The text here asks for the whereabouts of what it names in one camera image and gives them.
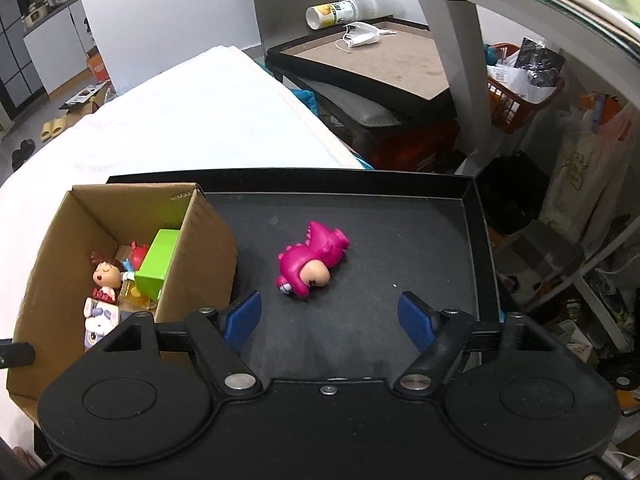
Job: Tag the black tray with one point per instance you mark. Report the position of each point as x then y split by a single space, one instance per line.
380 230

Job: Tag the red toy figure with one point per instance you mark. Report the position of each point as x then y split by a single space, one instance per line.
137 254

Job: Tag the brown cardboard box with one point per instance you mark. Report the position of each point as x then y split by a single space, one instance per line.
210 250

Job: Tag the yellow slipper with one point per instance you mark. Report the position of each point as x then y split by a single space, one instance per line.
56 126
46 135

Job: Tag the yellow toy figure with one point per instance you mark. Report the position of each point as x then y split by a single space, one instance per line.
132 297

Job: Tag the grey cushioned stool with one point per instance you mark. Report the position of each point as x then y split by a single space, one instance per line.
360 107

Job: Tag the small cardboard box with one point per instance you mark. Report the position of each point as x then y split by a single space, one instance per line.
97 65

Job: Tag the black shoes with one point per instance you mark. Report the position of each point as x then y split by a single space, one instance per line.
22 155

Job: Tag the white cabinet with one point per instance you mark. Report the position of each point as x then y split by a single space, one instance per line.
50 45

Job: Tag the clear plastic cups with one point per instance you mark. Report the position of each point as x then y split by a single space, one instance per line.
372 6

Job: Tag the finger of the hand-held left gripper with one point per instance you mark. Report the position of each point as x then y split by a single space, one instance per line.
17 355

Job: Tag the teal cloth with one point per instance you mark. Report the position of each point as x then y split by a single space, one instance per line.
306 100

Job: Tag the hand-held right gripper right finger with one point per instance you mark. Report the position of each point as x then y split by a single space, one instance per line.
415 321

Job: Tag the yellow label paper cup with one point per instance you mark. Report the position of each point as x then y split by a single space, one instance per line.
330 14

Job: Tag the black framed board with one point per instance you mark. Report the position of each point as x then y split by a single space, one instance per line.
380 65

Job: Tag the pink dinosaur toy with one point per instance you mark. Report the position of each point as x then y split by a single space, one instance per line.
310 260

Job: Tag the purple bunny cube toy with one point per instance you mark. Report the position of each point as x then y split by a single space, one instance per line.
100 317

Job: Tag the green block toy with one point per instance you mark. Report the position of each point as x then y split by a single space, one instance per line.
157 260

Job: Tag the white glass-top table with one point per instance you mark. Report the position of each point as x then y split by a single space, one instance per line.
460 60

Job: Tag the white face mask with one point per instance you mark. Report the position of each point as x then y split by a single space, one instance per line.
362 36

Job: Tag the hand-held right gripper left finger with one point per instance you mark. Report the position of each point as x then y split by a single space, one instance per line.
245 320

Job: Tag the girl doll figure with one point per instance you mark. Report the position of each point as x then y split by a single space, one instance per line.
107 275

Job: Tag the red plastic basket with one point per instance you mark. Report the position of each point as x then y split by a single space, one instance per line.
520 105

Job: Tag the black plastic bag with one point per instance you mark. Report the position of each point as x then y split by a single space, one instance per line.
542 62

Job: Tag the cream tote bag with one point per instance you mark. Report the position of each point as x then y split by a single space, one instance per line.
575 175

